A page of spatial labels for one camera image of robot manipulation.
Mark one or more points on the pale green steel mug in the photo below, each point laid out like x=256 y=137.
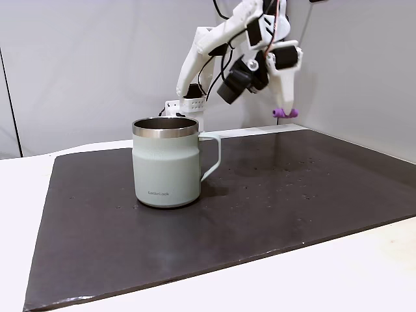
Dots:
x=165 y=165

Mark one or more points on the black table mat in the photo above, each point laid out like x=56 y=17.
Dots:
x=260 y=211

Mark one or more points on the purple pen grip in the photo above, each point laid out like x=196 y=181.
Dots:
x=277 y=113

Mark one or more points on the black oval camera box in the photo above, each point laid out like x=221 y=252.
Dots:
x=234 y=85

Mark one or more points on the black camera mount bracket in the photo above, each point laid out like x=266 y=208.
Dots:
x=261 y=78

